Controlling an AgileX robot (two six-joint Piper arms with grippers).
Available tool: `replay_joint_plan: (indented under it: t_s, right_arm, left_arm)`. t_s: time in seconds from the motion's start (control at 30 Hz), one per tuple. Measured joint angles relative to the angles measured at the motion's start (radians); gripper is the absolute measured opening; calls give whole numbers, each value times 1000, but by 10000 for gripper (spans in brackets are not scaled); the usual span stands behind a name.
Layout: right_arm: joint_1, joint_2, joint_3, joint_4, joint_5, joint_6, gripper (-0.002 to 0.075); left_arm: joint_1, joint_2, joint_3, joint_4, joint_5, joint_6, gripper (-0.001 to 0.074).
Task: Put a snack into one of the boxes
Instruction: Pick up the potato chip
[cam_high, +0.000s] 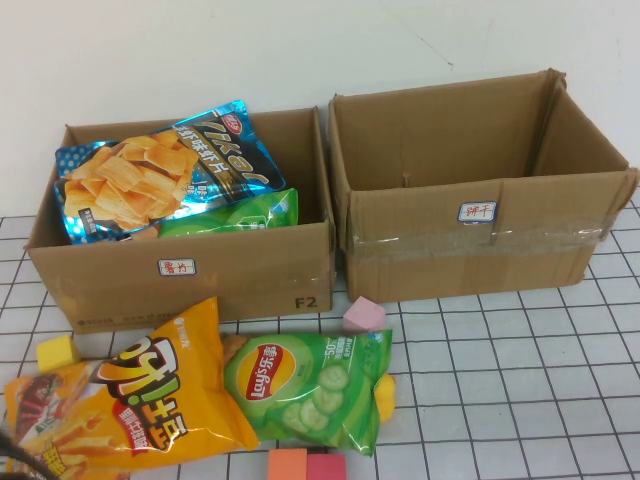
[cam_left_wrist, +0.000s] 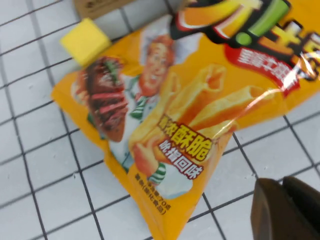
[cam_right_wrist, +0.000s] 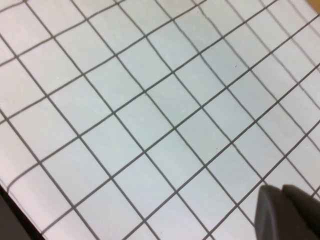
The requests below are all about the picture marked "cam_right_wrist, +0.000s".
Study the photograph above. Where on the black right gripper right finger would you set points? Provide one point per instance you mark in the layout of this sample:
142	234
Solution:
308	212

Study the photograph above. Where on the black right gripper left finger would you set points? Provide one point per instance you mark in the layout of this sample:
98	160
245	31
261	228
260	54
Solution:
275	217

